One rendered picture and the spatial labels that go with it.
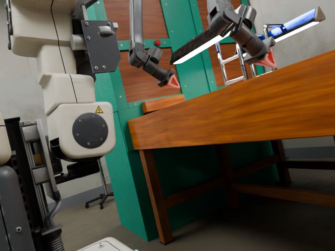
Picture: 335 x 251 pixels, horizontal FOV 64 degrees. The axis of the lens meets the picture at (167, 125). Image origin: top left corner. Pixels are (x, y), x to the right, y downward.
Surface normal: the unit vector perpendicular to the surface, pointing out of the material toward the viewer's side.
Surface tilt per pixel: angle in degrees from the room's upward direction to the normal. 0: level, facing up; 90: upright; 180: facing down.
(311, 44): 90
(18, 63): 90
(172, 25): 90
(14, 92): 90
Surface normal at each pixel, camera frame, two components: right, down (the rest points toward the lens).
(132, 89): 0.48, -0.11
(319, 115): -0.85, 0.20
